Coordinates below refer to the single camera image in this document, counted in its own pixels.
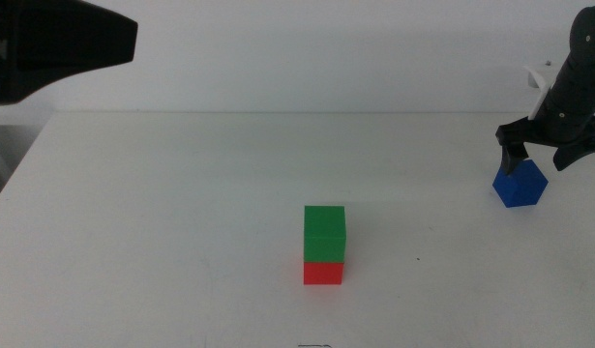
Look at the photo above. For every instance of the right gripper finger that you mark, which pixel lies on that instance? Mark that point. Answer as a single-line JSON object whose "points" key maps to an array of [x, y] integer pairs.
{"points": [[575, 153], [514, 154]]}

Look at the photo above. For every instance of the blue cube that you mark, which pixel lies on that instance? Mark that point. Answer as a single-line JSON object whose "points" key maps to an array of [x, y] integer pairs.
{"points": [[524, 191]]}

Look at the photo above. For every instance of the green cube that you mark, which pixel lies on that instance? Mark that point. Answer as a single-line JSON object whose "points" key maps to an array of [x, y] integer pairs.
{"points": [[324, 234]]}

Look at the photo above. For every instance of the red cube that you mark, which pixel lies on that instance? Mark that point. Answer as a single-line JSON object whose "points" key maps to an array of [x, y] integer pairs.
{"points": [[323, 274]]}

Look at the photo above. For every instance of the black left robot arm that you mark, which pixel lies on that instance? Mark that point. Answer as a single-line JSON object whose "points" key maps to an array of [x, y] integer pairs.
{"points": [[60, 43]]}

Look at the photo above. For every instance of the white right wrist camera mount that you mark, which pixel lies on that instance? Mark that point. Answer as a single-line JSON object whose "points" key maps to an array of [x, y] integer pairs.
{"points": [[539, 79]]}

